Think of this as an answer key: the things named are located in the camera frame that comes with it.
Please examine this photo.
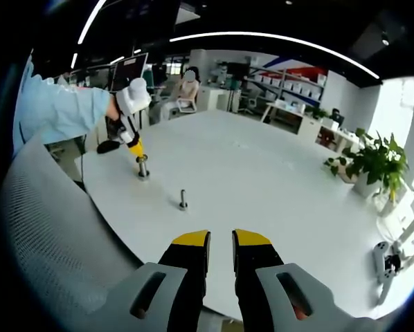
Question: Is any shelf with white bins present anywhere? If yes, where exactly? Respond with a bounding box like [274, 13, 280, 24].
[251, 65, 327, 107]

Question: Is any thick threaded stud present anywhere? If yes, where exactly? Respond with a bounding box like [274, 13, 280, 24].
[137, 157, 151, 181]

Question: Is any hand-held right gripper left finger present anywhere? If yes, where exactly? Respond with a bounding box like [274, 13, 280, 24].
[89, 229, 212, 332]

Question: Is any black computer mouse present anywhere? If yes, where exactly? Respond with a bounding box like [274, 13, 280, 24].
[96, 139, 122, 155]

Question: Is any white office chair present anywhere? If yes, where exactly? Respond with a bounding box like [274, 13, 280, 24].
[174, 98, 198, 114]

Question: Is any low white cabinet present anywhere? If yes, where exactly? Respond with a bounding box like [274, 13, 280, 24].
[298, 116, 360, 153]

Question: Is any large dark screen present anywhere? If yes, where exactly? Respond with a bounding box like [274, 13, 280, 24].
[110, 53, 149, 93]

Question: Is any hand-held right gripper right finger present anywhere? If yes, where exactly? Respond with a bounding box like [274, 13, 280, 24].
[231, 228, 381, 332]

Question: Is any grey mesh chair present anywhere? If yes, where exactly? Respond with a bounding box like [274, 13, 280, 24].
[1, 133, 142, 326]

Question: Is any person's left hand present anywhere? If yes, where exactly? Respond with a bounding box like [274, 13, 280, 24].
[105, 93, 122, 122]

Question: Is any white game controller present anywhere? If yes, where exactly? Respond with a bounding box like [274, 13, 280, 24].
[372, 241, 402, 284]

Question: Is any long ceiling light strip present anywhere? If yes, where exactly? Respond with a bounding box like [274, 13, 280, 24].
[169, 32, 381, 80]

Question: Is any green potted plant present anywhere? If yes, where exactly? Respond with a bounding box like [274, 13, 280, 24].
[323, 127, 411, 205]

